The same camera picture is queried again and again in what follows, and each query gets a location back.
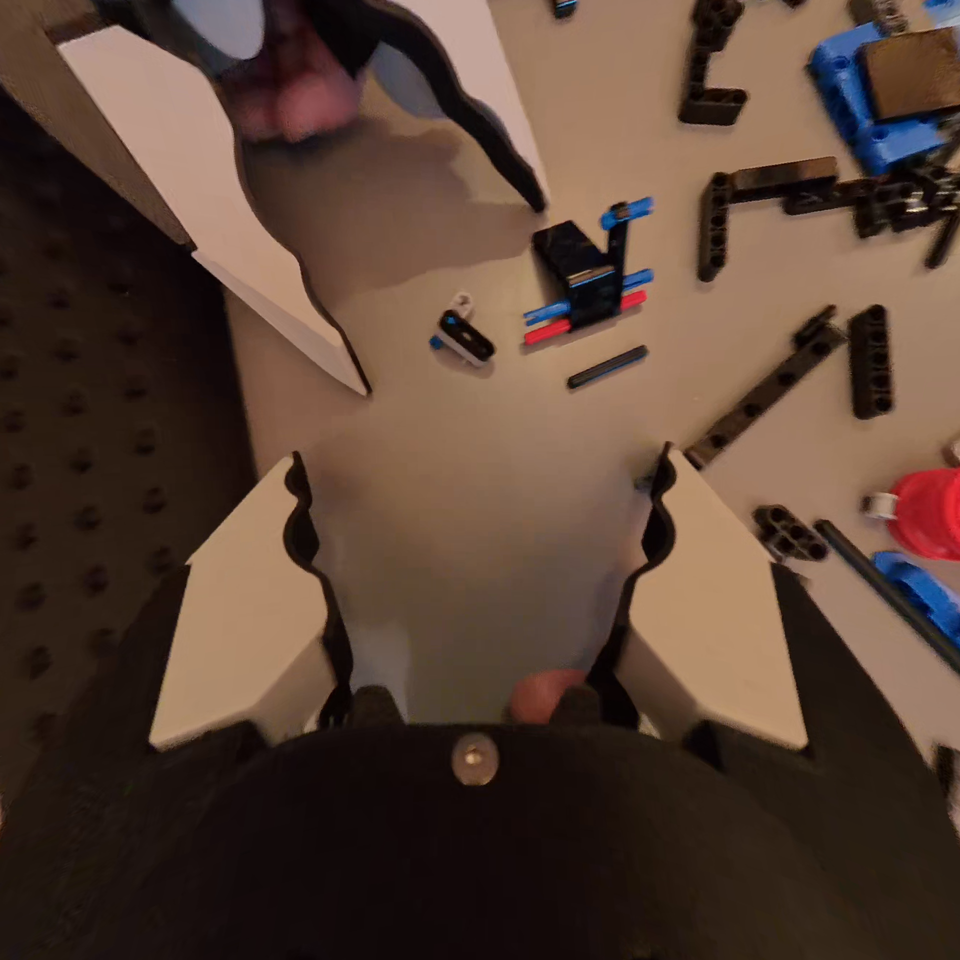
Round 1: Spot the grey desk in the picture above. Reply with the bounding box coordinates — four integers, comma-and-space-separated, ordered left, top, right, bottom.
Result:
217, 0, 960, 826

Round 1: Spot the red wheel hub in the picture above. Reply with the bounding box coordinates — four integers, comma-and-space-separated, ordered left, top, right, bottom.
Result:
888, 468, 960, 563

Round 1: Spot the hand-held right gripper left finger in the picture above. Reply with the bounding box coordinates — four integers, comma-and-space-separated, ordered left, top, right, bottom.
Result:
148, 450, 354, 751

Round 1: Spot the blue and black brick assembly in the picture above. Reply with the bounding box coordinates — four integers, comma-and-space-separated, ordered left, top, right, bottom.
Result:
806, 18, 960, 178

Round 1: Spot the person's left hand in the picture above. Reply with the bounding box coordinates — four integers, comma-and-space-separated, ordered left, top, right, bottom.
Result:
221, 0, 363, 145

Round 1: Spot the small Lego axle assembly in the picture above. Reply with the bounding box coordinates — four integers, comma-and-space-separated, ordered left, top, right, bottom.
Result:
566, 217, 632, 332

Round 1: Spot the small black connector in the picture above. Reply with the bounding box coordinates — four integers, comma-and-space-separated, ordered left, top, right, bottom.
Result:
752, 504, 831, 564

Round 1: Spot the black perforated connector brick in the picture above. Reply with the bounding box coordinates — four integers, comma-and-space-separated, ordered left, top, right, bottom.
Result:
783, 161, 960, 242

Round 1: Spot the small beam and pins assembly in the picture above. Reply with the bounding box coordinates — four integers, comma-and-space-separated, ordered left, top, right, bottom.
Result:
522, 196, 656, 348

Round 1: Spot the long black axle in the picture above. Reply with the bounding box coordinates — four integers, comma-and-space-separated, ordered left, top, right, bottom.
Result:
813, 519, 960, 677

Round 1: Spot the blue curved brick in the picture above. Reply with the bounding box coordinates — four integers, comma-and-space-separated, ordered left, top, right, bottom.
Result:
872, 551, 960, 639

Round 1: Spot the short black thin beam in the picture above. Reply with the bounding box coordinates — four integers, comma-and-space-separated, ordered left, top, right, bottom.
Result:
438, 309, 498, 362

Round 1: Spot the long black beam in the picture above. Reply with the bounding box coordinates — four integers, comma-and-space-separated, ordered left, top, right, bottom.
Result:
684, 303, 849, 473

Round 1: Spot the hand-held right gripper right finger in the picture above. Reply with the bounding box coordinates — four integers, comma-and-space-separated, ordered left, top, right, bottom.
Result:
585, 442, 810, 751

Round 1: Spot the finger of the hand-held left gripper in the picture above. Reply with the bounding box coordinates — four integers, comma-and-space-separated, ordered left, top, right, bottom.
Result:
315, 0, 550, 216
57, 26, 374, 397

